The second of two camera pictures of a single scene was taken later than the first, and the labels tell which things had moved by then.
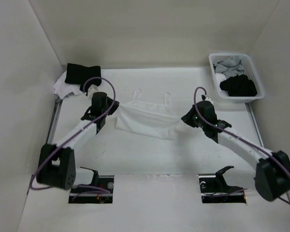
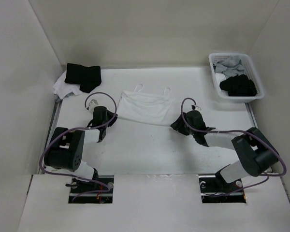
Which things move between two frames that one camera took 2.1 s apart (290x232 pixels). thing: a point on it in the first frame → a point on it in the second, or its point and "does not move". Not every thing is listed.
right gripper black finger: x=191 y=118 → x=180 y=124
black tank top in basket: x=239 y=85 does not move
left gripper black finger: x=109 y=103 → x=109 y=115
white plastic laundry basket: x=250 y=71 does not move
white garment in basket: x=219 y=78 does not move
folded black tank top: x=79 y=74 does not move
